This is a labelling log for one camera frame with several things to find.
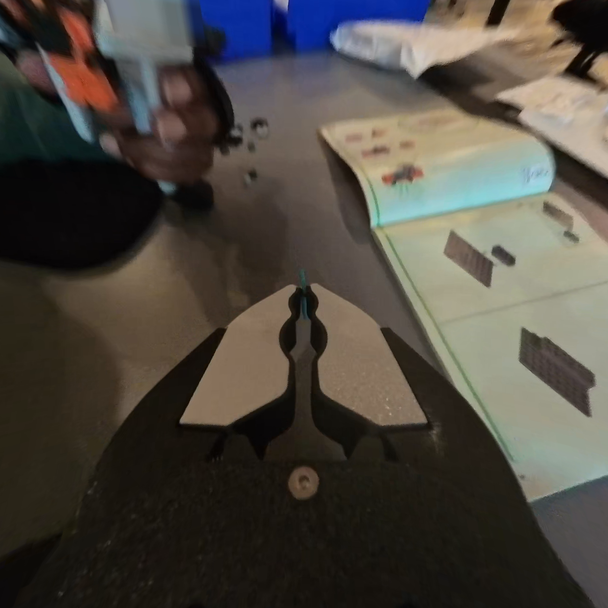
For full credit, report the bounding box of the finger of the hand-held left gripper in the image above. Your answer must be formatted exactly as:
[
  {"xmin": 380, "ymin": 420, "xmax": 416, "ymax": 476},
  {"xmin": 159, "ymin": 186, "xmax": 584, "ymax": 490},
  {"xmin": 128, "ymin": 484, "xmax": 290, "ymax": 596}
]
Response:
[{"xmin": 38, "ymin": 48, "xmax": 100, "ymax": 143}]

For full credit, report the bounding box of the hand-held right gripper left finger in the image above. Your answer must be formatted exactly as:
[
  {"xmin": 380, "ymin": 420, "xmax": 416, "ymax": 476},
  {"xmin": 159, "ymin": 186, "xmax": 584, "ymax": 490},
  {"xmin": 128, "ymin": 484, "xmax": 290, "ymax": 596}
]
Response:
[{"xmin": 181, "ymin": 283, "xmax": 303, "ymax": 430}]

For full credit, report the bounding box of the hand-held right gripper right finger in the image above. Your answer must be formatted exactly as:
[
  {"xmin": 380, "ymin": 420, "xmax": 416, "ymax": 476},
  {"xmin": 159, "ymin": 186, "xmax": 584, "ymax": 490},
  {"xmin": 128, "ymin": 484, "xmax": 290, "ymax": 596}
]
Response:
[{"xmin": 306, "ymin": 283, "xmax": 428, "ymax": 430}]

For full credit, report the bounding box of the orange pumpkin face brick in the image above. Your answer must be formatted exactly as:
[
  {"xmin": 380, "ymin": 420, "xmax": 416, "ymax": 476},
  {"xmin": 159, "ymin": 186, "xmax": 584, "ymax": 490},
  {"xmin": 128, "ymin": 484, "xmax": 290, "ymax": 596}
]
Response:
[{"xmin": 43, "ymin": 10, "xmax": 122, "ymax": 113}]

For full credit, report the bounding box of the teal toy sword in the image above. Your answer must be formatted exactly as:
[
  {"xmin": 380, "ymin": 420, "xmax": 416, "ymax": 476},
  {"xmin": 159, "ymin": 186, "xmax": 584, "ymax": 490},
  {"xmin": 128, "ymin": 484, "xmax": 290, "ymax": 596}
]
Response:
[{"xmin": 297, "ymin": 268, "xmax": 312, "ymax": 321}]

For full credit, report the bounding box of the white instruction booklet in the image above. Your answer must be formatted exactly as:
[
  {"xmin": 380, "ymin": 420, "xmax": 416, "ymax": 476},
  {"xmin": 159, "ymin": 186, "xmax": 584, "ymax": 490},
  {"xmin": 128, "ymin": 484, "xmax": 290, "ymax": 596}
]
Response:
[{"xmin": 320, "ymin": 110, "xmax": 608, "ymax": 502}]

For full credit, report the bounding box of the pile of toy bricks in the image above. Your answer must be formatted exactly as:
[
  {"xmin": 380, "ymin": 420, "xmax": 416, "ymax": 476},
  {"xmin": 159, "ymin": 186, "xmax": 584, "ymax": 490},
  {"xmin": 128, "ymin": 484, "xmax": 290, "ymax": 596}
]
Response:
[{"xmin": 222, "ymin": 116, "xmax": 273, "ymax": 188}]

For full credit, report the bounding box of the person's left forearm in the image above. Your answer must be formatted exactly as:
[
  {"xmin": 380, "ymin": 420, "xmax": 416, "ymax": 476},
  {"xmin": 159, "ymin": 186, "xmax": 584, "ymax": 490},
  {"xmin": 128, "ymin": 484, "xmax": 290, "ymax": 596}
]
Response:
[{"xmin": 0, "ymin": 53, "xmax": 107, "ymax": 170}]

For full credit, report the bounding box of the person's left hand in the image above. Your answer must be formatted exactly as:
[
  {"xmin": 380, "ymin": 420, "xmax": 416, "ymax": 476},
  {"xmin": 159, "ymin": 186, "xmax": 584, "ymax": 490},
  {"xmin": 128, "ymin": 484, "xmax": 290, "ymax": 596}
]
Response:
[{"xmin": 95, "ymin": 67, "xmax": 227, "ymax": 186}]

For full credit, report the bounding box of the blue plastic bin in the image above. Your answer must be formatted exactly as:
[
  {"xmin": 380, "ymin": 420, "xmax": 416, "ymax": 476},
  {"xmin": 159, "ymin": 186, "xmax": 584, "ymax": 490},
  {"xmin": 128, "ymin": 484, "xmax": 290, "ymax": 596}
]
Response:
[
  {"xmin": 195, "ymin": 0, "xmax": 276, "ymax": 60},
  {"xmin": 285, "ymin": 0, "xmax": 433, "ymax": 51}
]

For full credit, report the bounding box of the white paper bag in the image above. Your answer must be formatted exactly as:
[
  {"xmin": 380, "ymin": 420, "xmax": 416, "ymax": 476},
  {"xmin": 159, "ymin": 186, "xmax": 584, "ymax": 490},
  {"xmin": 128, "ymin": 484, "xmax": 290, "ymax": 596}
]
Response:
[{"xmin": 331, "ymin": 21, "xmax": 520, "ymax": 79}]

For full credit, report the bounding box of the white paper leaflet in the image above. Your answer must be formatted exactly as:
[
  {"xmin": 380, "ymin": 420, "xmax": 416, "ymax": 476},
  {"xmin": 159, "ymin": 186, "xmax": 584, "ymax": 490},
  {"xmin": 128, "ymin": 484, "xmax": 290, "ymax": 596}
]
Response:
[{"xmin": 497, "ymin": 74, "xmax": 608, "ymax": 178}]

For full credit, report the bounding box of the black office chair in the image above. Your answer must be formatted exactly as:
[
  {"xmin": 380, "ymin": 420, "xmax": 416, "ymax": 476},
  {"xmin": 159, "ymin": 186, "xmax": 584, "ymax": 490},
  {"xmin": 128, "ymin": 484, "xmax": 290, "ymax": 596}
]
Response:
[{"xmin": 551, "ymin": 0, "xmax": 608, "ymax": 79}]

